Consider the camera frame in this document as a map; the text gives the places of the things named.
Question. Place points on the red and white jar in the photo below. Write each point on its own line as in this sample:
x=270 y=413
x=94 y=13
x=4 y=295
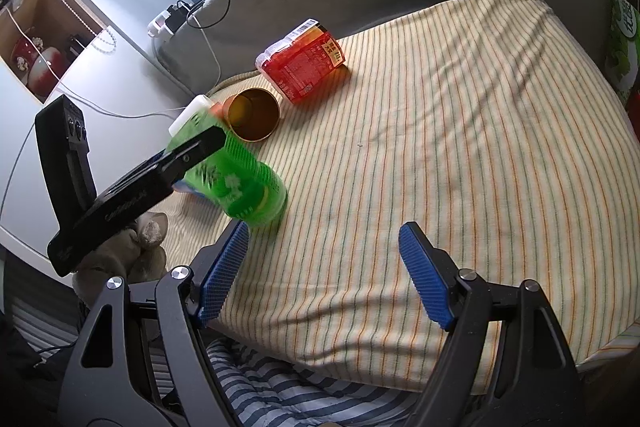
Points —
x=24 y=59
x=47 y=69

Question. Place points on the red plastic container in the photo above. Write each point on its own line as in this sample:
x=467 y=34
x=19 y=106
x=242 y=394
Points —
x=300 y=67

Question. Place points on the blue white striped cloth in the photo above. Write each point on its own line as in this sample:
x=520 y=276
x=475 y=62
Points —
x=280 y=387

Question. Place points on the green cardboard box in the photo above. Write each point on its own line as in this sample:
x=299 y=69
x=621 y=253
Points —
x=622 y=52

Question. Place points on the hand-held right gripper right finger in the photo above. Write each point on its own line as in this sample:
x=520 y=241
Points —
x=425 y=277

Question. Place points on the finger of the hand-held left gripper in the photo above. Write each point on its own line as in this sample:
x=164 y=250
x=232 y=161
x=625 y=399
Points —
x=197 y=149

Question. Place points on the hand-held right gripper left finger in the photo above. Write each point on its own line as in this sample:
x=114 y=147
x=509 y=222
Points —
x=221 y=276

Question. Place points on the person's left hand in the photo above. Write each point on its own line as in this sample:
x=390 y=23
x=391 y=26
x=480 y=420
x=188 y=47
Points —
x=142 y=232

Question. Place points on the striped yellow bed sheet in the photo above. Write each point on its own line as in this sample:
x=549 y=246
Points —
x=450 y=157

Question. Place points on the green plastic bottle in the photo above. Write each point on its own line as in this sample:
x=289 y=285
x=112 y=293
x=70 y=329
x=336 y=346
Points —
x=235 y=187

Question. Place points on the gold metal cup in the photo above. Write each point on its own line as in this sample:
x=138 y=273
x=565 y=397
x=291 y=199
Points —
x=250 y=113

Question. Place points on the white rectangular box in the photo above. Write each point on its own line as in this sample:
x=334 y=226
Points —
x=192 y=109

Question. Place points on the black plug adapter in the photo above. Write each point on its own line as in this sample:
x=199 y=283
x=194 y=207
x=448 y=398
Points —
x=177 y=17

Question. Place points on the red object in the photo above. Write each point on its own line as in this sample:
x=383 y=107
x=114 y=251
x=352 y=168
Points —
x=634 y=112

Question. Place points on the white power strip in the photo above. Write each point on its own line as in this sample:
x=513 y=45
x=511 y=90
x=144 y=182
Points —
x=156 y=26

